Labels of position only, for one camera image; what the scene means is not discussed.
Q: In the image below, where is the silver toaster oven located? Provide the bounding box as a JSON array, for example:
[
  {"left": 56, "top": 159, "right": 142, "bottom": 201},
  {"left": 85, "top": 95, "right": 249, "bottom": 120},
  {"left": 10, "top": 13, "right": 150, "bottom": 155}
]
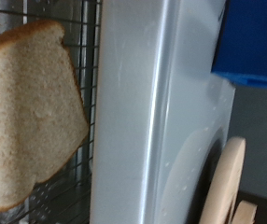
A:
[{"left": 88, "top": 0, "right": 236, "bottom": 224}]

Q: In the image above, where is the wire oven rack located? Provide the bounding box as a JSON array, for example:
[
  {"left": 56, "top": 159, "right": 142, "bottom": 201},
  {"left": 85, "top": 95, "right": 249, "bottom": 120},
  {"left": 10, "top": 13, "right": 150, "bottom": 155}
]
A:
[{"left": 0, "top": 0, "right": 104, "bottom": 224}]

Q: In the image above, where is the white bread slice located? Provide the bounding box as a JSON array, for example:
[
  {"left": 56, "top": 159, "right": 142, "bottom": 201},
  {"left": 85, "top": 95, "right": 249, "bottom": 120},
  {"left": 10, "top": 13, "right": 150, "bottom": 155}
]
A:
[{"left": 0, "top": 19, "right": 91, "bottom": 214}]

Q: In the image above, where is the round wooden cutting board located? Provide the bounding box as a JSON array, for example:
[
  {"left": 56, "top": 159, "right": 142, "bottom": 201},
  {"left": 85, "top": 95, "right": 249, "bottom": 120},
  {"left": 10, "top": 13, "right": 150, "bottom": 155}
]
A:
[{"left": 198, "top": 135, "right": 247, "bottom": 224}]

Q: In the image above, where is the metal spatula with blue block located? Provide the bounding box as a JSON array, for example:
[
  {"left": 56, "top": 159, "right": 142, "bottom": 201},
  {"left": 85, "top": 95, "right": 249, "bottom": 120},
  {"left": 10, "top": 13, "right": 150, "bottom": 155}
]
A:
[{"left": 210, "top": 0, "right": 267, "bottom": 91}]

